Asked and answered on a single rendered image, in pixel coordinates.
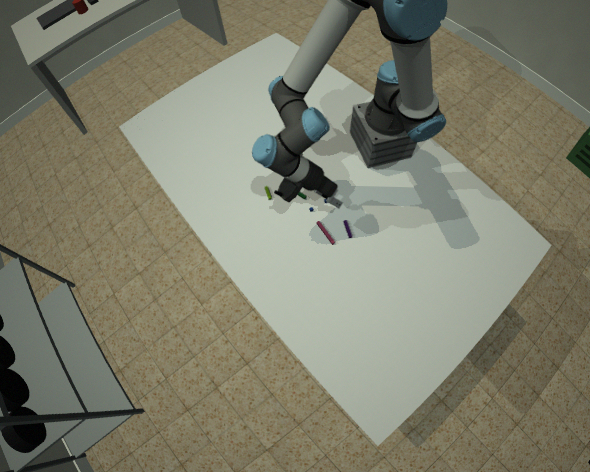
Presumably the pink rod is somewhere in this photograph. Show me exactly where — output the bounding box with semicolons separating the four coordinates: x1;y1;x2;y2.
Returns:
317;221;335;244

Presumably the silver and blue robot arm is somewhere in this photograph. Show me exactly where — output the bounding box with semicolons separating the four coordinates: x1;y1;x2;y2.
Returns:
252;0;447;177

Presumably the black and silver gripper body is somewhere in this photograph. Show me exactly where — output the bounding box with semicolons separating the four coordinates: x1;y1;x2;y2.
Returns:
274;153;338;202

